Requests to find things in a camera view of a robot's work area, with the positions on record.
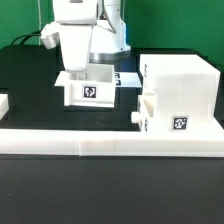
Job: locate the white drawer cabinet box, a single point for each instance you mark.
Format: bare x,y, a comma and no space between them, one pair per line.
185,88

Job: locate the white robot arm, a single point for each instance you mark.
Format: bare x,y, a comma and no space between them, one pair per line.
109,29

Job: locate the white L-shaped border fence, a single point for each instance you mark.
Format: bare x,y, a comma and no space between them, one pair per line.
112,143

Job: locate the fiducial marker sheet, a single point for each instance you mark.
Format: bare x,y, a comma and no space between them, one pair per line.
127,80

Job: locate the white front drawer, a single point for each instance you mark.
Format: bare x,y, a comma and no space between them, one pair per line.
144,115

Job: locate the white drawer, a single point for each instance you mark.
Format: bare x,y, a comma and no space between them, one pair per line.
96,88
144,115

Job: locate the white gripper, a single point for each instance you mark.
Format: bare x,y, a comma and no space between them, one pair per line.
75,43

